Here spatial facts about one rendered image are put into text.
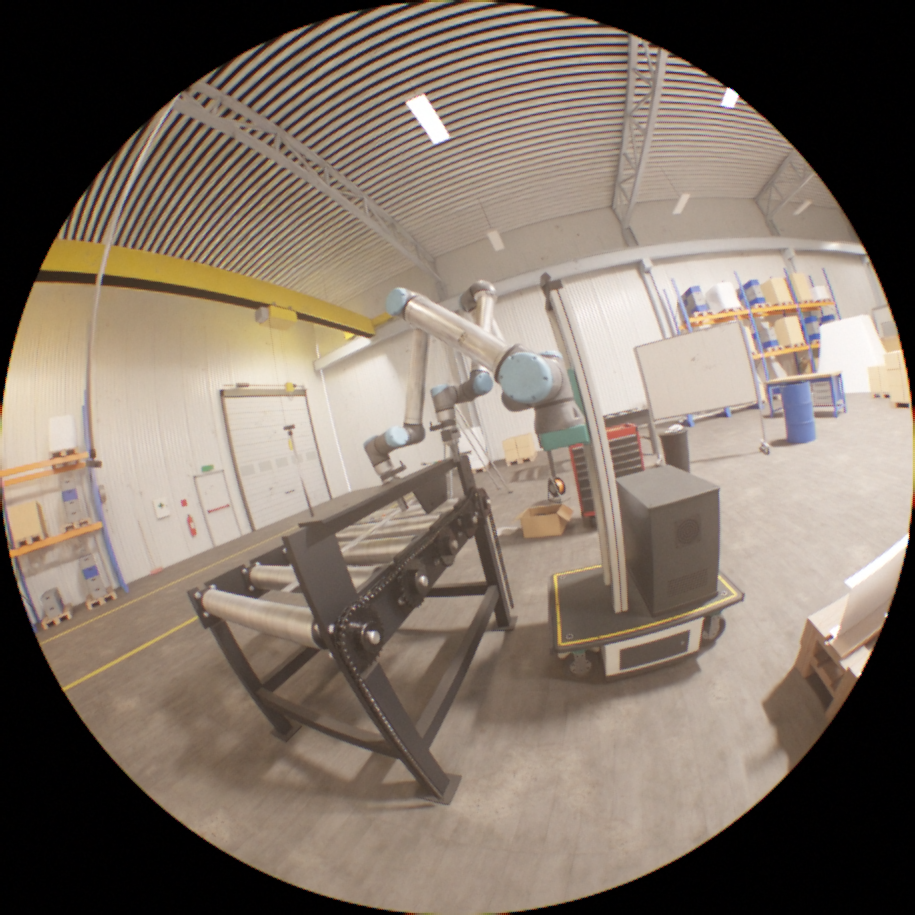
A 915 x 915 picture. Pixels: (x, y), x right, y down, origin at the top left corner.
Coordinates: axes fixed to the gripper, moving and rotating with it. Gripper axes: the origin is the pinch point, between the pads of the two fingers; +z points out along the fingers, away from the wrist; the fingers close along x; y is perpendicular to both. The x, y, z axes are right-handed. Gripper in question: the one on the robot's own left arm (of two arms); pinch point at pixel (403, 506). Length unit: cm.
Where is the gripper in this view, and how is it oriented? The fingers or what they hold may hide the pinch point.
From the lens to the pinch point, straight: 143.9
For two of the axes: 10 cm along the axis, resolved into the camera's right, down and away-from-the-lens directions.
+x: -1.4, 1.1, -9.8
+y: -8.8, 4.3, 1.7
